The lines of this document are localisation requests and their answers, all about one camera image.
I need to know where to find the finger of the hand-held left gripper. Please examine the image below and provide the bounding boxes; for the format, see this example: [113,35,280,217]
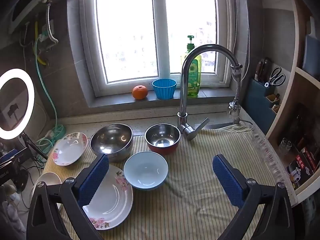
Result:
[0,166,19,184]
[0,147,30,168]

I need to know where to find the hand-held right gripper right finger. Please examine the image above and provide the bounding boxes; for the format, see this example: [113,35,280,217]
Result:
[212,154,295,240]

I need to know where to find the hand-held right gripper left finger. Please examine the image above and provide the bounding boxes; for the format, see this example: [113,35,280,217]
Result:
[26,153,110,240]

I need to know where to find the large floral plate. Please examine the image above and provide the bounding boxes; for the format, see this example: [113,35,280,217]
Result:
[82,164,133,230]

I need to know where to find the small floral plate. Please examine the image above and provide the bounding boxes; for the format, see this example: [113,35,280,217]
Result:
[52,132,88,166]

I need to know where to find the large steel bowl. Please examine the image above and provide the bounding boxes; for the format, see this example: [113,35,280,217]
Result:
[89,123,133,162]

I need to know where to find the plain white plate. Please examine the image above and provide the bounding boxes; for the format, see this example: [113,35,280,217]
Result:
[31,172,62,209]

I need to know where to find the light blue bowl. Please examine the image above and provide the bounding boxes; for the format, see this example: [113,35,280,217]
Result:
[123,151,169,190]

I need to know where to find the red steel bowl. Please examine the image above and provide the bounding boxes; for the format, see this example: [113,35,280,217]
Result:
[144,123,181,155]

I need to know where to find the black tripod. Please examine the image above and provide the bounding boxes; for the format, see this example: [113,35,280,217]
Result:
[20,132,48,160]

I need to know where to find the yellow striped cloth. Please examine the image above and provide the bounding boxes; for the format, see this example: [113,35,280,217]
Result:
[44,124,293,240]

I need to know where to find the round teal power strip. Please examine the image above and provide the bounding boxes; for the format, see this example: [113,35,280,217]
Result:
[45,127,66,140]

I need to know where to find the clear glass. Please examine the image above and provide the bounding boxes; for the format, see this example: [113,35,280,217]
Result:
[278,137,293,155]

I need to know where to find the flexible faucet sprayer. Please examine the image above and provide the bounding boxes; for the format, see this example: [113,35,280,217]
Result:
[227,64,244,117]

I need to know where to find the red printed box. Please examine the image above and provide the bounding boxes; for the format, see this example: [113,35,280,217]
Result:
[285,147,320,188]

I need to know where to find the blue knife holder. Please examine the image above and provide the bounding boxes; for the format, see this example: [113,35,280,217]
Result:
[244,77,280,128]

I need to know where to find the wooden shelf unit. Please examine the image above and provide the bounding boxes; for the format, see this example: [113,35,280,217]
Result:
[265,0,320,200]

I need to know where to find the orange tangerine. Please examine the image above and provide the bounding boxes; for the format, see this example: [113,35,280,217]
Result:
[132,85,148,100]

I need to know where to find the chrome faucet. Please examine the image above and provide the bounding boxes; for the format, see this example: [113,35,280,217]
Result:
[177,44,243,141]

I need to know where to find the green dish soap bottle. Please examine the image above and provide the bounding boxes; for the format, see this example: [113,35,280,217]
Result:
[181,35,202,98]

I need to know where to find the blue ribbed cup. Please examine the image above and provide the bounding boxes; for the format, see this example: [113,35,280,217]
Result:
[152,78,177,100]

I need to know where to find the yellow pipe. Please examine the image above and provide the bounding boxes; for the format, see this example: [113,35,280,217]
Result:
[34,20,48,66]

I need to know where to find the blue cutting board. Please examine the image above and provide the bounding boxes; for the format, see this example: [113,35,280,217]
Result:
[301,35,320,73]

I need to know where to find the white framed window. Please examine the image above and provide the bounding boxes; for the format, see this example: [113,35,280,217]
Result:
[80,0,235,98]

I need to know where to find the ring light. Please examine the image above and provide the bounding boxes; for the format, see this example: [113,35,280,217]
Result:
[0,68,35,140]

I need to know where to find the wooden handled knife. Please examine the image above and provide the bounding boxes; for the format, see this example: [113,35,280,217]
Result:
[254,60,263,82]
[260,57,272,83]

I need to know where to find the black handled scissors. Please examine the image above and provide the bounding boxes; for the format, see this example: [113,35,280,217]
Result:
[264,66,286,87]

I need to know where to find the metal flex hose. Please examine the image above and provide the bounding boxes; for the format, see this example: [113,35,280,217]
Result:
[46,4,59,43]

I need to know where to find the metal bead chain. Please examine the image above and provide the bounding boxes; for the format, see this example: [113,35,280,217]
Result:
[232,0,251,78]

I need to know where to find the wall water heater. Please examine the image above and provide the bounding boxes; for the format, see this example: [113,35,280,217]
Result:
[7,0,68,35]

